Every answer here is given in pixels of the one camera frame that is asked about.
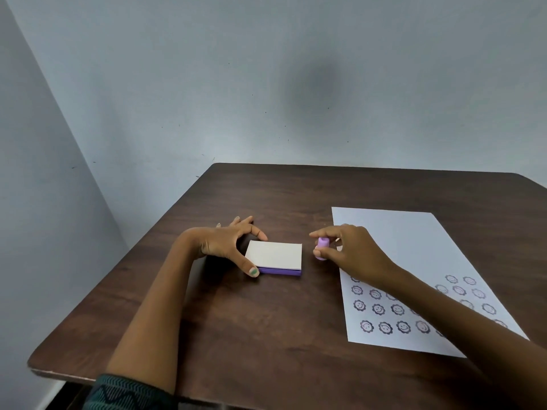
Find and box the person's right hand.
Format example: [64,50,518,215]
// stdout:
[309,224,400,287]

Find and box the person's left hand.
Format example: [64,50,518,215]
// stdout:
[185,215,269,278]

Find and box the white and purple ink pad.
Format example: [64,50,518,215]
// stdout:
[244,240,303,277]

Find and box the person's left forearm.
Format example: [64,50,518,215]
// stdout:
[105,229,207,396]

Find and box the person's right forearm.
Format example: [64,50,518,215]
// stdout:
[382,266,547,410]

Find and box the white paper with stamped prints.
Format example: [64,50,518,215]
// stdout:
[332,207,530,358]

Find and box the teal patterned sleeve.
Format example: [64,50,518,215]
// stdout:
[82,373,179,410]

